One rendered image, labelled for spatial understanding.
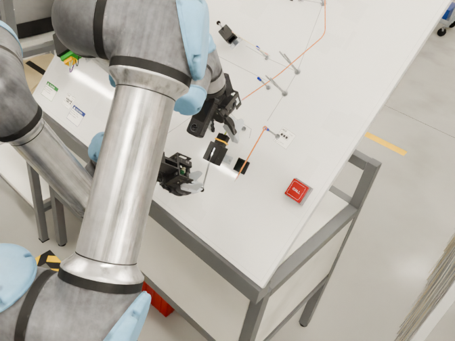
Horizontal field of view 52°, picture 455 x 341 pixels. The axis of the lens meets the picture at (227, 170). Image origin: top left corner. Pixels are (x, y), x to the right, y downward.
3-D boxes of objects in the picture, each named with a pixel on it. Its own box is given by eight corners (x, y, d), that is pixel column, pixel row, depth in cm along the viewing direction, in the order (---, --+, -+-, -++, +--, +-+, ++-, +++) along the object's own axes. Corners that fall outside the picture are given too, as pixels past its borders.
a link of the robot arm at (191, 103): (153, 111, 107) (166, 75, 112) (201, 121, 106) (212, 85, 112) (151, 88, 100) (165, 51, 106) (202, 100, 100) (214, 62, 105)
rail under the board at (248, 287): (255, 305, 133) (259, 291, 129) (29, 115, 186) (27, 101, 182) (267, 294, 137) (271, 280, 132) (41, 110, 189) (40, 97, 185)
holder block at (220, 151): (208, 160, 138) (202, 157, 134) (217, 143, 137) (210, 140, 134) (219, 166, 136) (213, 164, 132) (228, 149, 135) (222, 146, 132)
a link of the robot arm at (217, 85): (210, 87, 112) (185, 77, 116) (214, 100, 116) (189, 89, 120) (228, 66, 115) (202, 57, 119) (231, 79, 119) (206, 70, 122)
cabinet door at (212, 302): (231, 358, 162) (251, 290, 137) (130, 263, 187) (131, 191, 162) (236, 353, 164) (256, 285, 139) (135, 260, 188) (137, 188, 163)
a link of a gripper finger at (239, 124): (254, 132, 133) (239, 109, 127) (242, 147, 131) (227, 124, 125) (246, 130, 135) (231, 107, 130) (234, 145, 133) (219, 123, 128)
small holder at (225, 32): (229, 23, 149) (219, 12, 142) (244, 41, 145) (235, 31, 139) (219, 33, 150) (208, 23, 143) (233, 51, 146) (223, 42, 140)
